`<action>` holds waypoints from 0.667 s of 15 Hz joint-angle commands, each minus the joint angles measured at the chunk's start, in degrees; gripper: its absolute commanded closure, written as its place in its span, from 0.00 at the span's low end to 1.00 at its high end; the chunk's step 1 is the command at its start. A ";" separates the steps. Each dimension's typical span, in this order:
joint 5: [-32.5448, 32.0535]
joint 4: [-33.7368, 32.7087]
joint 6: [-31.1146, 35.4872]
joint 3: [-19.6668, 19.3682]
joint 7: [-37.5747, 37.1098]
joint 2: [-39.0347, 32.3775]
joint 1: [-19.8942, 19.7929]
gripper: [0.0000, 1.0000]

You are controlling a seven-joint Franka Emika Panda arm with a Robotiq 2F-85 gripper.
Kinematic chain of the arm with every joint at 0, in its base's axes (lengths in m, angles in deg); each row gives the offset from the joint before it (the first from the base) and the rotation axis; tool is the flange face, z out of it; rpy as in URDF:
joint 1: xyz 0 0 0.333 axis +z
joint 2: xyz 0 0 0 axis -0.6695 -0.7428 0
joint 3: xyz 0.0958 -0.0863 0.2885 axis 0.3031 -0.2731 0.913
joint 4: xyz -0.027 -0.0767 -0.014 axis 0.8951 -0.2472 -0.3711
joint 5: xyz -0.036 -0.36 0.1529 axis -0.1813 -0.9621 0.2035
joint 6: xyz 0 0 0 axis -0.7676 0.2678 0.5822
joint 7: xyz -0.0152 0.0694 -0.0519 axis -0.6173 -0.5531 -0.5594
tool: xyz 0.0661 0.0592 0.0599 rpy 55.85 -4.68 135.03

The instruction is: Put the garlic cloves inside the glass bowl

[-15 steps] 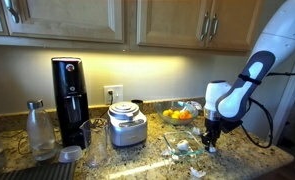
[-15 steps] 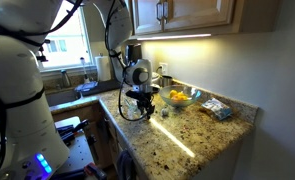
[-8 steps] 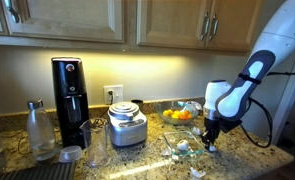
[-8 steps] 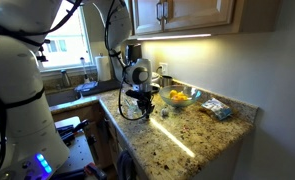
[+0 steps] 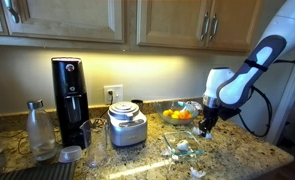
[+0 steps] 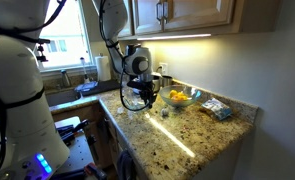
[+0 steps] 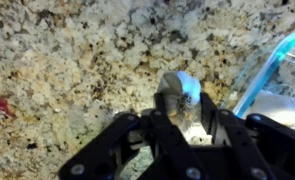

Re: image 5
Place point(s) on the small white garlic clove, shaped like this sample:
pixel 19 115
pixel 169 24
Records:
pixel 195 130

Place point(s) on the black ribbed drying mat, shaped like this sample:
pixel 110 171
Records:
pixel 37 172

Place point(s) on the white wall outlet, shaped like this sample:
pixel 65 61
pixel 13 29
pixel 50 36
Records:
pixel 117 94

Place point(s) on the clear bottle with silver cap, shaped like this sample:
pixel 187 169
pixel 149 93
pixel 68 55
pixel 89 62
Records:
pixel 40 133

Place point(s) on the round glass bowl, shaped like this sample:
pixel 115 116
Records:
pixel 163 119

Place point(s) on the large white garlic clove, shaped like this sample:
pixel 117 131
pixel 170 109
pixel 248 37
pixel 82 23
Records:
pixel 183 145

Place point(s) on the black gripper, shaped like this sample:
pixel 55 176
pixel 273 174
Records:
pixel 211 115

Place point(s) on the black soda maker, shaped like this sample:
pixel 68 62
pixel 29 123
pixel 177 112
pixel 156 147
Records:
pixel 70 100

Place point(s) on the small black cup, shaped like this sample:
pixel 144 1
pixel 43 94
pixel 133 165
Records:
pixel 137 104

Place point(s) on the wide wooden cabinet door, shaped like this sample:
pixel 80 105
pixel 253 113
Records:
pixel 70 16

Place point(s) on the silver food processor base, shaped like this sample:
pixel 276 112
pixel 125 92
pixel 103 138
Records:
pixel 127 128

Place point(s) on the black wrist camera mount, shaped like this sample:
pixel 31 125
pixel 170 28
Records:
pixel 229 112

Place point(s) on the white door frame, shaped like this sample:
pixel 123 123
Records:
pixel 287 106

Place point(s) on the white garlic peel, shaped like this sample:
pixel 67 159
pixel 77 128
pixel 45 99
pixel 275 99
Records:
pixel 197 173

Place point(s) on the yellow fruit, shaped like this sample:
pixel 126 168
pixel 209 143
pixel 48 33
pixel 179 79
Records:
pixel 167 112
pixel 175 115

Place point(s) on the orange fruit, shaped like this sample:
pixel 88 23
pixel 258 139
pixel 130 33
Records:
pixel 185 115

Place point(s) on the square glass dish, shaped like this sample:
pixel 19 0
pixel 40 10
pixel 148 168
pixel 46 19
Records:
pixel 183 146

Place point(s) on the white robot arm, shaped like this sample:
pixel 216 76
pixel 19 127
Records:
pixel 280 36

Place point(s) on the blue white snack bag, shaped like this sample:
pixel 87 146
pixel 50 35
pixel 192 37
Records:
pixel 195 104

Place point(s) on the clear plastic measuring cup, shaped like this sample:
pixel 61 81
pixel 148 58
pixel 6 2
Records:
pixel 93 143

